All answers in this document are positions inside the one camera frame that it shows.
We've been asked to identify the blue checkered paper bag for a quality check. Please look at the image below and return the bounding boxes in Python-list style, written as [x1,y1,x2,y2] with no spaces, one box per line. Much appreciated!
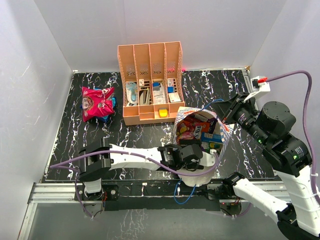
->
[174,106,233,190]

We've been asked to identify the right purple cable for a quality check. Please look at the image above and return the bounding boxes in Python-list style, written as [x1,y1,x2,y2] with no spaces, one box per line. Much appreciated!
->
[266,70,320,198]

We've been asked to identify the blue snack packet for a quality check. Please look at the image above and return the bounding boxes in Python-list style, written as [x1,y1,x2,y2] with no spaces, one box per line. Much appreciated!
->
[79,88,117,123]

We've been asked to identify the orange Fox's candy bag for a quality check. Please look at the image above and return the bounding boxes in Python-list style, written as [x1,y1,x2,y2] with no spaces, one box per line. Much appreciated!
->
[176,120,210,142]

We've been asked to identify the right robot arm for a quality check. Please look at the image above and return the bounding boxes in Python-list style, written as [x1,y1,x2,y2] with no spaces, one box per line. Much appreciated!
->
[212,92,320,240]

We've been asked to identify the orange desk organizer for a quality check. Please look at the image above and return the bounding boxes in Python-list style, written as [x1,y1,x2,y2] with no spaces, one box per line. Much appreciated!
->
[117,41,185,126]

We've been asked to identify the green snack packet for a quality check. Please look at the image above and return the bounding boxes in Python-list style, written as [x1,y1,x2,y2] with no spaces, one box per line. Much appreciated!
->
[201,141,223,151]

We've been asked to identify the pink red snack packet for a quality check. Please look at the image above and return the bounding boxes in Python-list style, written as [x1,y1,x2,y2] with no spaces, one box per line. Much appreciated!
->
[81,86,116,123]

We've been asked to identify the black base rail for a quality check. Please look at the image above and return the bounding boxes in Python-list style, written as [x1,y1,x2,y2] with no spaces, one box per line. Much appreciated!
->
[74,179,249,216]

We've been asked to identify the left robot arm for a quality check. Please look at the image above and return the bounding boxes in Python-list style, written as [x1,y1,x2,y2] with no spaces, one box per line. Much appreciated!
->
[79,138,204,201]

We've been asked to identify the blue eraser block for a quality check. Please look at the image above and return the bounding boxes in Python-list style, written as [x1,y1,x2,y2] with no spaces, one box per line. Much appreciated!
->
[152,82,161,91]

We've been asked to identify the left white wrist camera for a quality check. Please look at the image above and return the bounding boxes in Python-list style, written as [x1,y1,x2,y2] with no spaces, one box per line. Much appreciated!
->
[200,149,219,167]

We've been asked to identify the white red small box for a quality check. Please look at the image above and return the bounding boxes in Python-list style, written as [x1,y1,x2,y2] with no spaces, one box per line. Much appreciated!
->
[168,92,181,103]

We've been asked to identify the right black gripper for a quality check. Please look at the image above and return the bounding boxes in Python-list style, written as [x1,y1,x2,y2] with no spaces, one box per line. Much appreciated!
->
[209,91,269,146]

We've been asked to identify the light blue tape dispenser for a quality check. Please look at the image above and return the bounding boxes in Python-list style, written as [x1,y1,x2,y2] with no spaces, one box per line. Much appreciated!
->
[125,81,138,105]

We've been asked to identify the yellow orange sticky notes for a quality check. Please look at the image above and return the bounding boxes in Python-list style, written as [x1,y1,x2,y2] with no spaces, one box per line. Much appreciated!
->
[158,108,168,118]

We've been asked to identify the purple cable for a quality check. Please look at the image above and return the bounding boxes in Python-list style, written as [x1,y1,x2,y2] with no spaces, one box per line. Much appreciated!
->
[266,70,320,198]
[49,149,221,218]

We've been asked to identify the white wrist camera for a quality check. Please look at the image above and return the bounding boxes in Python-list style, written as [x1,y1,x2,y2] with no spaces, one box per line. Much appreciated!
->
[244,76,271,103]
[200,149,219,167]

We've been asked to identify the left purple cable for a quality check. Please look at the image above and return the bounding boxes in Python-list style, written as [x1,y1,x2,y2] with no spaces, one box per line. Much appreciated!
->
[49,149,221,218]

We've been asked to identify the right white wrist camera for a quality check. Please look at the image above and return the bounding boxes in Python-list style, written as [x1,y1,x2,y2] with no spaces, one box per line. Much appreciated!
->
[244,76,271,103]

